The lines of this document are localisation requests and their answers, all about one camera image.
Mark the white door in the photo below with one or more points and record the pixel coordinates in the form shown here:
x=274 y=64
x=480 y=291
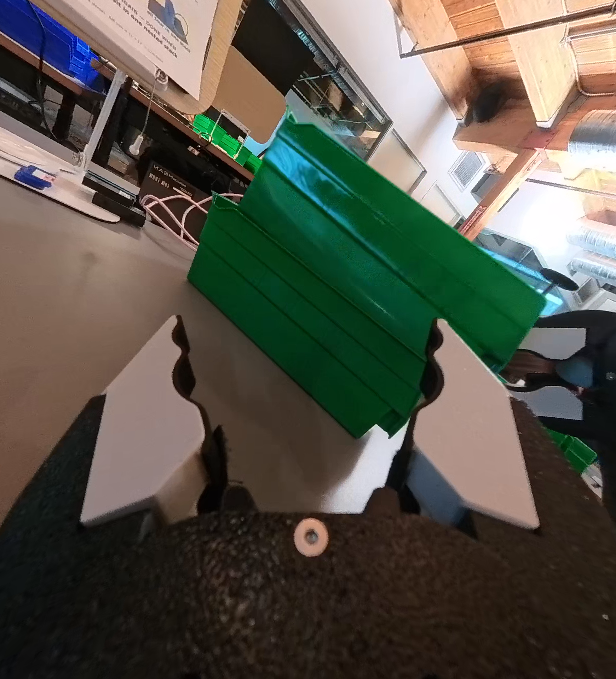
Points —
x=440 y=204
x=398 y=164

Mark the wall vent grille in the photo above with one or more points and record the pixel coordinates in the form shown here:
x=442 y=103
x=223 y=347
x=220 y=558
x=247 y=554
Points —
x=467 y=169

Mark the black wall screen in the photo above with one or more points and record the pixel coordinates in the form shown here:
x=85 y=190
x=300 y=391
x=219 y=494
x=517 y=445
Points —
x=276 y=37

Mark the small green bin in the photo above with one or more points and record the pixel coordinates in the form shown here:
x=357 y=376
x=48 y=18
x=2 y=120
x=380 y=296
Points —
x=249 y=162

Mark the stack of blue bins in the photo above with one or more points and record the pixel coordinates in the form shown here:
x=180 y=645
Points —
x=32 y=26

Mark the black flat box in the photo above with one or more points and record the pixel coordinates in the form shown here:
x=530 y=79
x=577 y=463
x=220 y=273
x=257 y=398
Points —
x=119 y=209

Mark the small blue box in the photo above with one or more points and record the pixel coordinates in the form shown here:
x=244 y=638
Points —
x=34 y=176

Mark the white round disc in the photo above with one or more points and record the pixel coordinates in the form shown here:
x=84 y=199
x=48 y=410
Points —
x=0 y=140

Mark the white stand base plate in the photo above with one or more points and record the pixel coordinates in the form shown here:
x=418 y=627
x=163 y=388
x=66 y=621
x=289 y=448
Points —
x=85 y=204

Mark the wooden post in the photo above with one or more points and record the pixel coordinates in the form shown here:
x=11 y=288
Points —
x=499 y=196

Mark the instruction poster board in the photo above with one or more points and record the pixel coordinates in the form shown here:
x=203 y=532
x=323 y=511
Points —
x=143 y=37

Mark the wooden workbench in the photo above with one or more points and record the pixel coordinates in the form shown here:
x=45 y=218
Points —
x=32 y=61
x=191 y=137

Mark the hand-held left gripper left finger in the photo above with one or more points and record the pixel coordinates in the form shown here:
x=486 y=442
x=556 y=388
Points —
x=143 y=424

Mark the black cardboard box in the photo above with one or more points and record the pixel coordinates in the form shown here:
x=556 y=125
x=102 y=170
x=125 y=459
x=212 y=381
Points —
x=170 y=183

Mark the green bins clear case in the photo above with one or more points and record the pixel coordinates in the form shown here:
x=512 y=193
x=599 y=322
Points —
x=204 y=124

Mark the black disc stand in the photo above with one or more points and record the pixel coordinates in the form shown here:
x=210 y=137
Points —
x=557 y=278

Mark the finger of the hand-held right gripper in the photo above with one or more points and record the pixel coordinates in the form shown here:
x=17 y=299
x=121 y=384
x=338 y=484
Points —
x=552 y=402
x=557 y=339

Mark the brown cardboard panel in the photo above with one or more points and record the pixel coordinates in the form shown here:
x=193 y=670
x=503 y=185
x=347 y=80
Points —
x=249 y=90

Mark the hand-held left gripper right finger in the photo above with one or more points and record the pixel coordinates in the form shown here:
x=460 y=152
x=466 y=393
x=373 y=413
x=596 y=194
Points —
x=467 y=424

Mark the metal air duct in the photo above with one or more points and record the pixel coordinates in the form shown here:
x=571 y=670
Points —
x=605 y=249
x=610 y=132

